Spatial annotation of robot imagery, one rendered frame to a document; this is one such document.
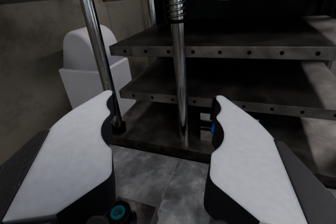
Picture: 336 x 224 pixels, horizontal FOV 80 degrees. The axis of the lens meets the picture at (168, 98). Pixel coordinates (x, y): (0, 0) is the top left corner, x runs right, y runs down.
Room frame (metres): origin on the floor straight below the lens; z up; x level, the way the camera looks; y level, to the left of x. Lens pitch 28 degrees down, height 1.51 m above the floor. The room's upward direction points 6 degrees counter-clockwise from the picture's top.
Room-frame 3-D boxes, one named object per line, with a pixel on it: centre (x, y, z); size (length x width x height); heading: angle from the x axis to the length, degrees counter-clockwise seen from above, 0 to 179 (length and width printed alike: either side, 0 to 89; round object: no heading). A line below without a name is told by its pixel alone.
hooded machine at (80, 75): (2.31, 0.82, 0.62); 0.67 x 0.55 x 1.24; 62
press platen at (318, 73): (1.16, -0.38, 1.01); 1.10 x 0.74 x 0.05; 67
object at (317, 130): (1.12, -0.36, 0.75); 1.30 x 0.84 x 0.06; 67
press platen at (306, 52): (1.16, -0.38, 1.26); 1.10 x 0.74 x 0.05; 67
